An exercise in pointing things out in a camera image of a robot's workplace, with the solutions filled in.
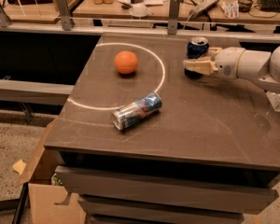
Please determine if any orange ball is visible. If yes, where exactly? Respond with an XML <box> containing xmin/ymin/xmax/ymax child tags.
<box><xmin>114</xmin><ymin>50</ymin><xmax>138</xmax><ymax>75</ymax></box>

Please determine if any top grey drawer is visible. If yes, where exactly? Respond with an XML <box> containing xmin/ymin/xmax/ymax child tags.
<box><xmin>56</xmin><ymin>165</ymin><xmax>278</xmax><ymax>214</ymax></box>

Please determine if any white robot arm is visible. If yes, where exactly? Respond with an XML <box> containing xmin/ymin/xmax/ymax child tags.
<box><xmin>183</xmin><ymin>46</ymin><xmax>280</xmax><ymax>93</ymax></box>

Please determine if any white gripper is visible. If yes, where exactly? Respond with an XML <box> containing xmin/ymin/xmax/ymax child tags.
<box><xmin>183</xmin><ymin>47</ymin><xmax>245</xmax><ymax>79</ymax></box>

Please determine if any white bowl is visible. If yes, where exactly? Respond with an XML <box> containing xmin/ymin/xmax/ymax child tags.
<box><xmin>129</xmin><ymin>4</ymin><xmax>149</xmax><ymax>18</ymax></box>

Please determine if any silver blue energy drink can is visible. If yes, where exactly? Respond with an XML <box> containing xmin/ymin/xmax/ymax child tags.
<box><xmin>111</xmin><ymin>92</ymin><xmax>162</xmax><ymax>131</ymax></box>

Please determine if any white power strip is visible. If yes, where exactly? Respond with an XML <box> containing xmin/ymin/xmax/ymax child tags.
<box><xmin>189</xmin><ymin>0</ymin><xmax>220</xmax><ymax>19</ymax></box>

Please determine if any blue pepsi can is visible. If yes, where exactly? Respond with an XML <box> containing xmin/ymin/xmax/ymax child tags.
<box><xmin>184</xmin><ymin>36</ymin><xmax>210</xmax><ymax>79</ymax></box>

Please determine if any lower grey drawer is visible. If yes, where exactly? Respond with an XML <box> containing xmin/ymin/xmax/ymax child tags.
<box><xmin>78</xmin><ymin>196</ymin><xmax>244</xmax><ymax>224</ymax></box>

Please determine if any cardboard box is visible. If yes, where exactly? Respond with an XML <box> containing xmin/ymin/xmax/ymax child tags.
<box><xmin>16</xmin><ymin>120</ymin><xmax>86</xmax><ymax>224</ymax></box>

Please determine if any small white carton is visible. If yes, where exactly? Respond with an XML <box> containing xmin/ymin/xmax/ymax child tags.
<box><xmin>222</xmin><ymin>1</ymin><xmax>239</xmax><ymax>19</ymax></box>

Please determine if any grey drawer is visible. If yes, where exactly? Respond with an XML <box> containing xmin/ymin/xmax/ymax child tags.
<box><xmin>78</xmin><ymin>196</ymin><xmax>244</xmax><ymax>224</ymax></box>
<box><xmin>56</xmin><ymin>165</ymin><xmax>278</xmax><ymax>214</ymax></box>

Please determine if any metal bracket middle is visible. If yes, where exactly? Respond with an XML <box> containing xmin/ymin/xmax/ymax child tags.
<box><xmin>56</xmin><ymin>0</ymin><xmax>74</xmax><ymax>31</ymax></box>

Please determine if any metal bracket right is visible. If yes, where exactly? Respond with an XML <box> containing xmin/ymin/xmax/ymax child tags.
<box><xmin>167</xmin><ymin>0</ymin><xmax>180</xmax><ymax>35</ymax></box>

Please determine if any black mesh cup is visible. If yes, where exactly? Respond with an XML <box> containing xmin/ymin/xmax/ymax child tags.
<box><xmin>238</xmin><ymin>0</ymin><xmax>253</xmax><ymax>13</ymax></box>

